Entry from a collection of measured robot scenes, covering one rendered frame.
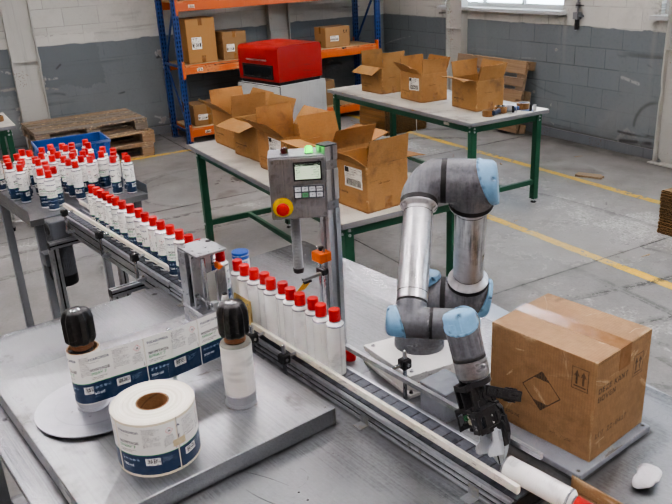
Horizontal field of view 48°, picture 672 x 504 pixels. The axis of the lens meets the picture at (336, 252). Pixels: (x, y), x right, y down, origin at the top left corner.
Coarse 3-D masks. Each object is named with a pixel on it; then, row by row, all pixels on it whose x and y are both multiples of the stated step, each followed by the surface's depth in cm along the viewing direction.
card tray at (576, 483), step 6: (576, 480) 170; (582, 480) 169; (576, 486) 171; (582, 486) 169; (588, 486) 168; (582, 492) 170; (588, 492) 168; (594, 492) 167; (600, 492) 166; (588, 498) 169; (594, 498) 167; (600, 498) 166; (606, 498) 165; (612, 498) 163
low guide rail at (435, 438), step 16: (272, 336) 232; (320, 368) 214; (352, 384) 204; (368, 400) 199; (400, 416) 189; (432, 432) 181; (448, 448) 177; (480, 464) 169; (496, 480) 166; (512, 480) 164
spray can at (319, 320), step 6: (318, 306) 211; (324, 306) 211; (318, 312) 211; (324, 312) 212; (312, 318) 214; (318, 318) 212; (324, 318) 212; (318, 324) 212; (324, 324) 212; (318, 330) 212; (324, 330) 212; (318, 336) 213; (324, 336) 213; (318, 342) 214; (324, 342) 214; (318, 348) 215; (324, 348) 214; (318, 354) 216; (324, 354) 215; (318, 360) 216; (324, 360) 216
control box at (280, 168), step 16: (272, 160) 213; (288, 160) 213; (304, 160) 213; (320, 160) 214; (272, 176) 215; (288, 176) 215; (272, 192) 216; (288, 192) 217; (272, 208) 219; (304, 208) 219; (320, 208) 219
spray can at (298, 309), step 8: (296, 296) 218; (304, 296) 219; (296, 304) 219; (304, 304) 220; (296, 312) 219; (304, 312) 219; (296, 320) 220; (304, 320) 220; (296, 328) 222; (304, 328) 221; (296, 336) 223; (304, 336) 222; (296, 344) 224; (304, 344) 223; (304, 352) 224
